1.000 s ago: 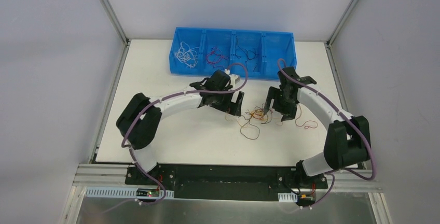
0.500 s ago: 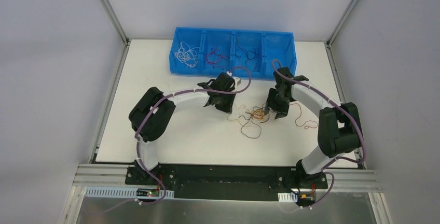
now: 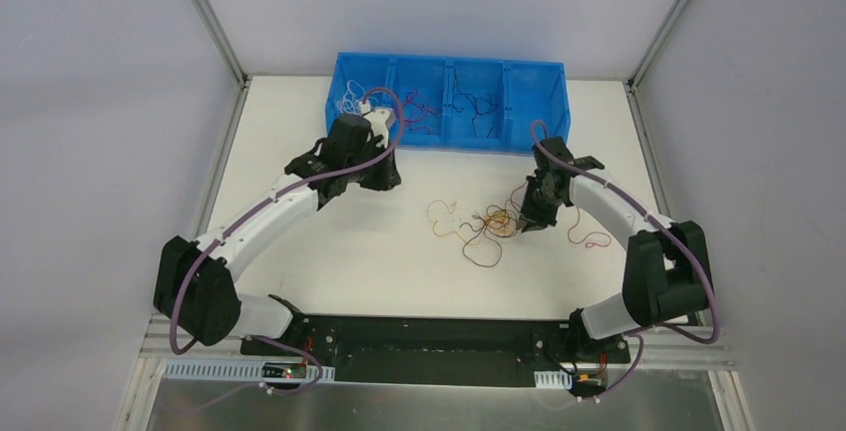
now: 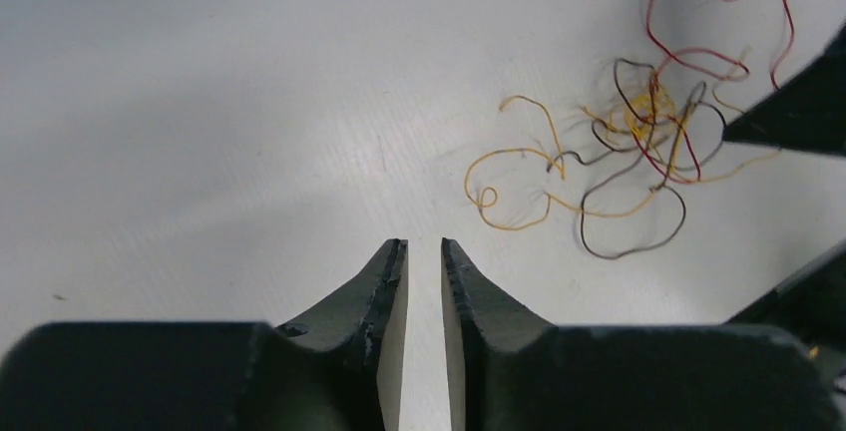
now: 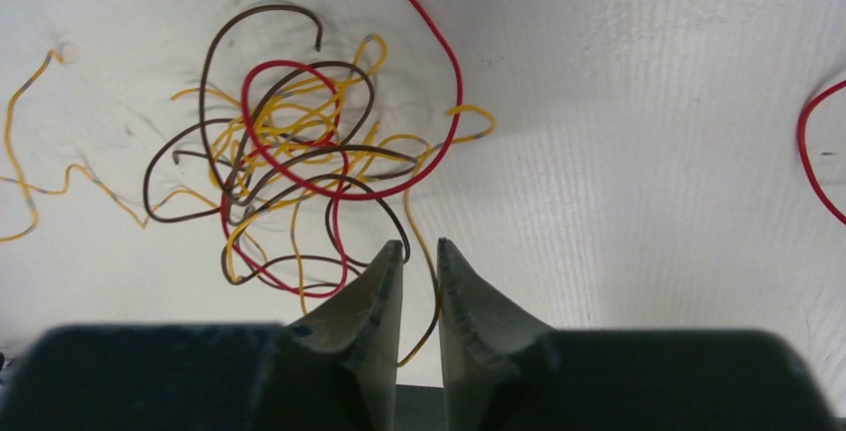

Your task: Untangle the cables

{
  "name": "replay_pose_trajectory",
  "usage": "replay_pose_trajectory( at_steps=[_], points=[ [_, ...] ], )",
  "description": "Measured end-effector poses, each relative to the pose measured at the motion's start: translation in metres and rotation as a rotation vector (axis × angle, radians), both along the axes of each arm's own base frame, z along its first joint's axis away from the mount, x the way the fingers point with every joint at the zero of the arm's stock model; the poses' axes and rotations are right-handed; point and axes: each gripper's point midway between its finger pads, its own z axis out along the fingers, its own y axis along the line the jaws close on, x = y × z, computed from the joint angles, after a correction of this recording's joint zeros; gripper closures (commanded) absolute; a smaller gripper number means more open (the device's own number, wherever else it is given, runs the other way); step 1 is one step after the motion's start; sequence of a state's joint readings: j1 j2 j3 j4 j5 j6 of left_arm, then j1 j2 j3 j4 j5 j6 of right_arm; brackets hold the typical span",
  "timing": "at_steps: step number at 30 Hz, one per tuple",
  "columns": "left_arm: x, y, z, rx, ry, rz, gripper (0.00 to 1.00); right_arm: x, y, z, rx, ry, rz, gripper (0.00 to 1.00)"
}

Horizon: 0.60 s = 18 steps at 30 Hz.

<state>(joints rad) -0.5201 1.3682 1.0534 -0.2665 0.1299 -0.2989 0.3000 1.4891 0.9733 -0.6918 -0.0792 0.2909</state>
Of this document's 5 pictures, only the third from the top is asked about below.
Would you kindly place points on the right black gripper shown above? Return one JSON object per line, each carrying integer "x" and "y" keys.
{"x": 533, "y": 215}

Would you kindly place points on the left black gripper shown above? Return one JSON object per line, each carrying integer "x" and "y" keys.
{"x": 381, "y": 168}

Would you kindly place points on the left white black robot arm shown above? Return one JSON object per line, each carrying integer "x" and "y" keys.
{"x": 196, "y": 279}

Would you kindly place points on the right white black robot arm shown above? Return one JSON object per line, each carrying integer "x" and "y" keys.
{"x": 666, "y": 272}

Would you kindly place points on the blue four-compartment plastic bin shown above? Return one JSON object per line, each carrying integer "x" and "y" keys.
{"x": 453, "y": 103}

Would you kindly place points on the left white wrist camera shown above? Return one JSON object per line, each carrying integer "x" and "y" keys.
{"x": 381, "y": 119}

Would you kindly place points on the right white slotted cable duct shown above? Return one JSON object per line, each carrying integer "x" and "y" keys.
{"x": 558, "y": 380}

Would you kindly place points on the white slotted cable duct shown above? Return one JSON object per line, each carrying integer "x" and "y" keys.
{"x": 558, "y": 380}
{"x": 275, "y": 372}

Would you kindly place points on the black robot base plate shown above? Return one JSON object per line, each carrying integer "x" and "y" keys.
{"x": 509, "y": 353}

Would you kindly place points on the left white slotted cable duct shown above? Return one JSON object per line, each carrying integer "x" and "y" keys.
{"x": 275, "y": 372}

